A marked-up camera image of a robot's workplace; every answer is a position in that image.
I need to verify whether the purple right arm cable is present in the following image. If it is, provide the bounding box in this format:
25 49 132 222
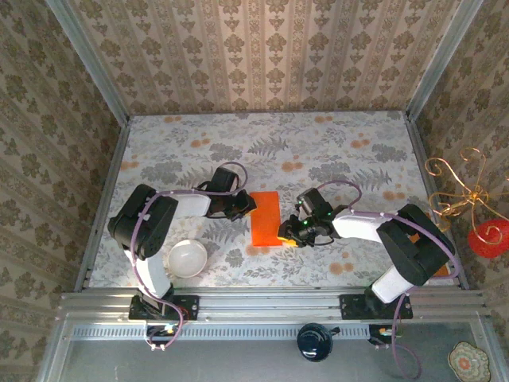
316 179 463 380

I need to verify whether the small black controller board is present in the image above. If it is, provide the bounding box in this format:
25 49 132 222
367 324 403 347
145 322 178 348

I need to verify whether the aluminium mounting rail beam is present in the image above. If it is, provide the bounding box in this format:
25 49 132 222
57 286 492 322

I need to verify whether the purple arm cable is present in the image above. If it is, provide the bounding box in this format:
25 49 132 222
130 161 250 353
316 179 463 380

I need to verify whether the orange paper stack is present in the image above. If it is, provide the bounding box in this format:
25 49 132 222
423 212 451 279

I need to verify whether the grey slotted cable duct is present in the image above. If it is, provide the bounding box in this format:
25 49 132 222
69 324 398 342

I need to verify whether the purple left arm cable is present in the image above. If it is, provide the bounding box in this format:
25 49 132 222
130 161 250 353

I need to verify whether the dark blue ceramic mug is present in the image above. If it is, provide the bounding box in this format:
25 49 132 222
296 322 341 363

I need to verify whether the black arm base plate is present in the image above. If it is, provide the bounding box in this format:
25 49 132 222
339 293 414 321
128 294 200 322

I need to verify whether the red ball ornament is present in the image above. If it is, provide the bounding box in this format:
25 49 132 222
467 217 509 259

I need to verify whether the aluminium side rail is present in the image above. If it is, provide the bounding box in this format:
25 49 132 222
73 119 131 291
403 113 471 290

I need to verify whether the gold wire ornament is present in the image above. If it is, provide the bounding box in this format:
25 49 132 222
423 146 509 250

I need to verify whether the aluminium frame post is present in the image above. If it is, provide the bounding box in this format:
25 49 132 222
404 0 476 120
44 0 131 125

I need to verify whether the orange paper sheet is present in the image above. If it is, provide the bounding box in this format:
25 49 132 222
249 190 282 248

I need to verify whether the patterned decorative plate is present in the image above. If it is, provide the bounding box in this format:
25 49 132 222
447 341 492 380

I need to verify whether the white bowl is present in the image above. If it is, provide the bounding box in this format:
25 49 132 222
166 238 208 279

